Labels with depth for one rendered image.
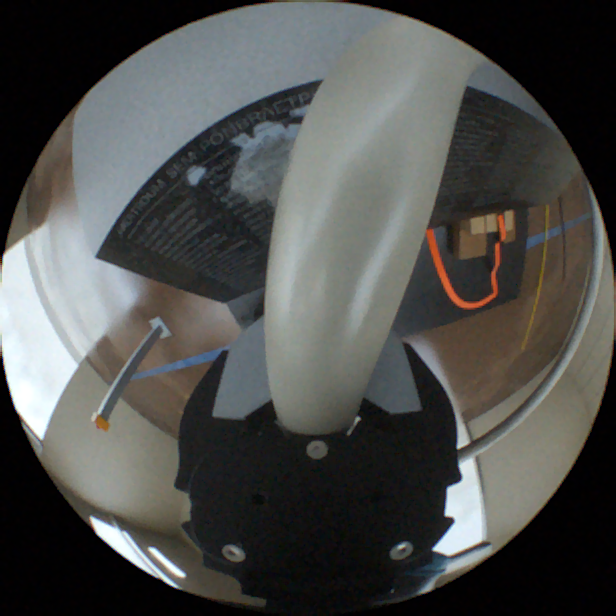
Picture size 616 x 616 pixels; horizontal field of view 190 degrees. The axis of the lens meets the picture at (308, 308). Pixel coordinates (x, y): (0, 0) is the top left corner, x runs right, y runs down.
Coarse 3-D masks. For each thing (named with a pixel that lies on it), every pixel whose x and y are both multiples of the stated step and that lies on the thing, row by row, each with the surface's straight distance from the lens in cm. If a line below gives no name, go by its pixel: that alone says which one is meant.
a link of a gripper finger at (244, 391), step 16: (240, 336) 11; (256, 336) 10; (240, 352) 10; (256, 352) 9; (224, 368) 9; (240, 368) 9; (256, 368) 9; (224, 384) 9; (240, 384) 8; (256, 384) 8; (224, 400) 8; (240, 400) 8; (256, 400) 8; (272, 400) 8; (224, 416) 8; (240, 416) 7; (256, 416) 8; (272, 416) 8; (256, 432) 9
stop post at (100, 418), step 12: (156, 324) 194; (156, 336) 186; (144, 348) 178; (132, 360) 171; (120, 372) 173; (132, 372) 170; (120, 384) 165; (108, 396) 163; (108, 408) 163; (96, 420) 159
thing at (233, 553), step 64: (256, 448) 6; (320, 448) 6; (384, 448) 6; (192, 512) 7; (256, 512) 6; (320, 512) 6; (384, 512) 6; (256, 576) 6; (320, 576) 6; (384, 576) 6
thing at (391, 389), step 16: (384, 352) 9; (400, 352) 9; (384, 368) 8; (400, 368) 9; (368, 384) 8; (384, 384) 8; (400, 384) 8; (368, 400) 7; (384, 400) 8; (400, 400) 8; (416, 400) 8; (368, 416) 8; (384, 416) 8
